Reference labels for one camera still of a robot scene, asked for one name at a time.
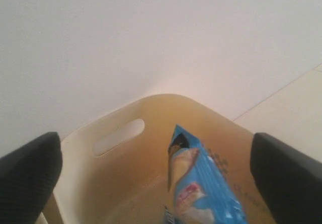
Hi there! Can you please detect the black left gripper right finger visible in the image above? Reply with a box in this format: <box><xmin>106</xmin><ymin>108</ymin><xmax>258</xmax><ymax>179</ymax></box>
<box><xmin>250</xmin><ymin>132</ymin><xmax>321</xmax><ymax>223</ymax></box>

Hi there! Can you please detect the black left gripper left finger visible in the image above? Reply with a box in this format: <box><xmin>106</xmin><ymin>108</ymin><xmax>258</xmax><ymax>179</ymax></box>
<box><xmin>1</xmin><ymin>132</ymin><xmax>62</xmax><ymax>223</ymax></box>

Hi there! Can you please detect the blue snack bag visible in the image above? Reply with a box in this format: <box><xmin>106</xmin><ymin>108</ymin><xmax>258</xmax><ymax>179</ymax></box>
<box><xmin>163</xmin><ymin>125</ymin><xmax>247</xmax><ymax>223</ymax></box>

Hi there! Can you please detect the cream bin circle mark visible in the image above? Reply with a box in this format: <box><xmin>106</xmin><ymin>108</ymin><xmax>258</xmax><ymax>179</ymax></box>
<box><xmin>39</xmin><ymin>94</ymin><xmax>274</xmax><ymax>223</ymax></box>

